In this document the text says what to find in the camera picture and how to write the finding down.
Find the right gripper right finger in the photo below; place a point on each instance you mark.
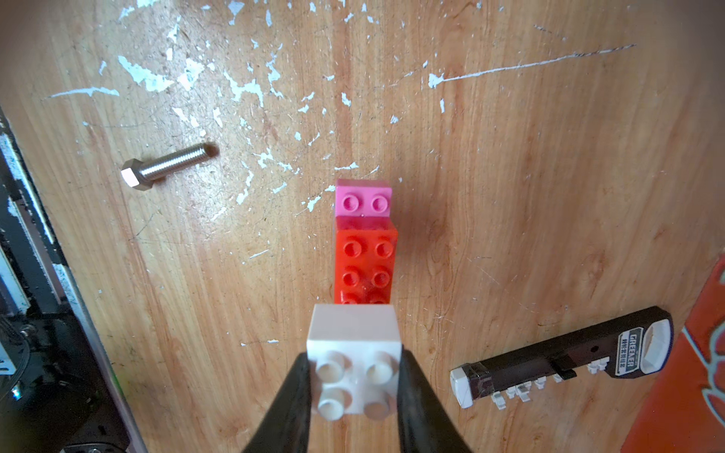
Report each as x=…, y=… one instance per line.
x=423, y=423

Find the red 2x4 lego brick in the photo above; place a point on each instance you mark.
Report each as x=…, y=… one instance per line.
x=365, y=254

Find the steel hex bolt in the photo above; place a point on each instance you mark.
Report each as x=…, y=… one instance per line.
x=143, y=175

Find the pink 2x2 lego brick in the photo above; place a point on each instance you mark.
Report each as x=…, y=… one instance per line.
x=363, y=198

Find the white 2x2 lego brick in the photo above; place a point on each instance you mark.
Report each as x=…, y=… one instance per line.
x=354, y=353

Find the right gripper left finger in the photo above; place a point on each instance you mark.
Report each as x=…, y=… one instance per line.
x=286, y=425

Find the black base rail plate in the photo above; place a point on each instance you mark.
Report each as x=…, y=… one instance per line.
x=58, y=390

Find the black comb-like tool strip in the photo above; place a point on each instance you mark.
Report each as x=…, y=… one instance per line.
x=627, y=347

